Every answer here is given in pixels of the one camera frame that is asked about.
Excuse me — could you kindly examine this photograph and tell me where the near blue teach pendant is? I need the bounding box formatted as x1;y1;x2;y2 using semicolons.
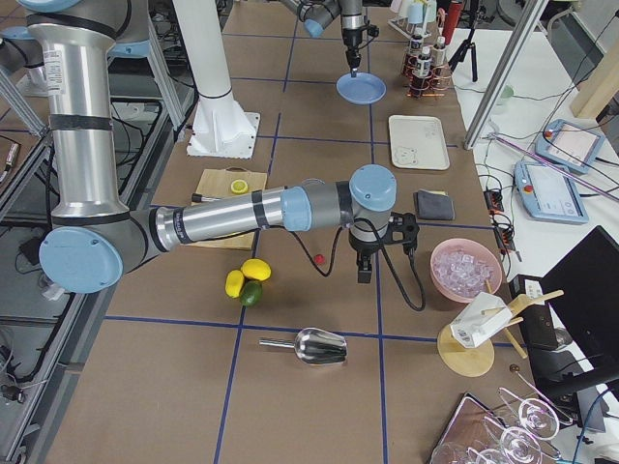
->
514;160;589;224

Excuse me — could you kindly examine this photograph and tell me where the steel ice scoop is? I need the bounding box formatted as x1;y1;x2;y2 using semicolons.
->
259;328;347;365

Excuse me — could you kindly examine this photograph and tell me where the cream bear tray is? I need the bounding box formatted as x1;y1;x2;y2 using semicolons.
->
388;115;450;171

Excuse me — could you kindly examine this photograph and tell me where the left dark bottle white cap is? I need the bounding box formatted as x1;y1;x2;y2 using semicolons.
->
415;46;431;79

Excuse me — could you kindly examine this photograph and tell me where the pink ice bowl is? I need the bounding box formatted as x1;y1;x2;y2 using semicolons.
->
430;238;503;303

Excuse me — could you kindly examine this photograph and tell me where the steel muddler black cap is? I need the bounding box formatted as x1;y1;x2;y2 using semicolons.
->
192;192;220;203

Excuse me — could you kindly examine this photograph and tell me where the oval yellow lemon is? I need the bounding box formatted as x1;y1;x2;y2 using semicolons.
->
224;270;245;299

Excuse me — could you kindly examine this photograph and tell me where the black monitor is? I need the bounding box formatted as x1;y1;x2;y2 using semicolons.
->
538;225;618;399

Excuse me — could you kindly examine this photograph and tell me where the black camera tripod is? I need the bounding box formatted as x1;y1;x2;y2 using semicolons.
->
448;0;486;82

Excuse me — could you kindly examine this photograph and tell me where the bottom dark bottle white cap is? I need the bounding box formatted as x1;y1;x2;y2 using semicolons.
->
408;31;425;60

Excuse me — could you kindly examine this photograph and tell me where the wooden cup stand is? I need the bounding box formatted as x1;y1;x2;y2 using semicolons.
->
437;290;564;377

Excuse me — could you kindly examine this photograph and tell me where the copper wire bottle rack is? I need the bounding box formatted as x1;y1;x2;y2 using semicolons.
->
401;45;451;98

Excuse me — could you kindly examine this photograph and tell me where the grey yellow cloth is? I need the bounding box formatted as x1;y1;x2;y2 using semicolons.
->
414;189;456;220

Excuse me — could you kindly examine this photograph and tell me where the green lime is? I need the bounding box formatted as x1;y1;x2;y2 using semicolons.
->
239;280;263;307

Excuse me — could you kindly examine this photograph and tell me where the dark bottle white cap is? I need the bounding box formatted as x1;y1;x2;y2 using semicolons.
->
431;36;446;67
408;31;425;60
415;46;431;79

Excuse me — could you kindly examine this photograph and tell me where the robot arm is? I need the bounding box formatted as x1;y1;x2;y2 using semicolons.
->
24;1;418;294
280;0;379;77

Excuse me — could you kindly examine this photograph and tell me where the aluminium frame post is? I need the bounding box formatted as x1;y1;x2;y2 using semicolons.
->
463;0;548;150

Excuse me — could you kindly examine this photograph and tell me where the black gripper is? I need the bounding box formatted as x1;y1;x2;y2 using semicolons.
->
349;212;417;283
340;18;378;77

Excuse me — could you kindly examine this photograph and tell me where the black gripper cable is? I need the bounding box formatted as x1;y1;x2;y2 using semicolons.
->
289;217;427;311

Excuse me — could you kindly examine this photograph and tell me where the wine glass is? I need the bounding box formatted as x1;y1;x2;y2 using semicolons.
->
483;416;542;464
498;387;560;441

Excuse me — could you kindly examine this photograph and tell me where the right dark bottle white cap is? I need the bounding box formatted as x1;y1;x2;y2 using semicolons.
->
431;36;446;67

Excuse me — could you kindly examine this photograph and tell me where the round yellow lemon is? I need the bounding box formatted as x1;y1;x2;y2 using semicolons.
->
241;258;272;281

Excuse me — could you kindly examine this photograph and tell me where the blue plate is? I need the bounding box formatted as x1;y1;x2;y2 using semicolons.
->
336;72;386;105

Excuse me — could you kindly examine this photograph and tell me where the white paper carton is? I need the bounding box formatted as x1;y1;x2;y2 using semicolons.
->
450;292;513;348

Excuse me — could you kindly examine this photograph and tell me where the far blue teach pendant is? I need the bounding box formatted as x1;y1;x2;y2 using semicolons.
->
535;119;605;174

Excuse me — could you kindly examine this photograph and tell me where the blue teach pendant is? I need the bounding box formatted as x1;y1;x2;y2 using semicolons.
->
514;160;589;224
535;119;605;174

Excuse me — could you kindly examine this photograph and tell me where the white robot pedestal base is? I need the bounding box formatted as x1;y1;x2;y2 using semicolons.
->
173;0;260;160

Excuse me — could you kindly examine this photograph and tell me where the lemon half slice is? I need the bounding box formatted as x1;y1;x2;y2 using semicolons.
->
230;179;250;195

